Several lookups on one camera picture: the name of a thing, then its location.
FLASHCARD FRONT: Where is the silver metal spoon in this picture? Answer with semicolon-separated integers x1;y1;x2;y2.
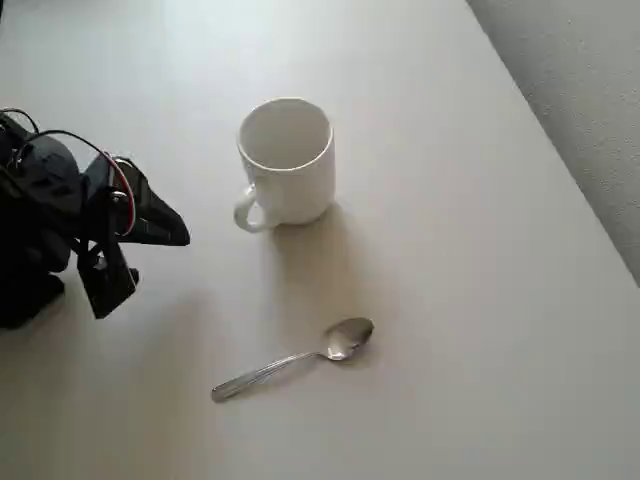
211;316;376;404

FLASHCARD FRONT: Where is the white ceramic mug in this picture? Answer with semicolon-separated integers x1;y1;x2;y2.
232;97;335;233

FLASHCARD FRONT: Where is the red cable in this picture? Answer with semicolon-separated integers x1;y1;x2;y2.
97;148;138;236

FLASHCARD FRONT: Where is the black cable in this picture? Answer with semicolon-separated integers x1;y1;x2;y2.
19;128;109;154

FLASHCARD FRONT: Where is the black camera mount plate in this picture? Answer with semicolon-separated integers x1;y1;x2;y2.
74;237;142;321

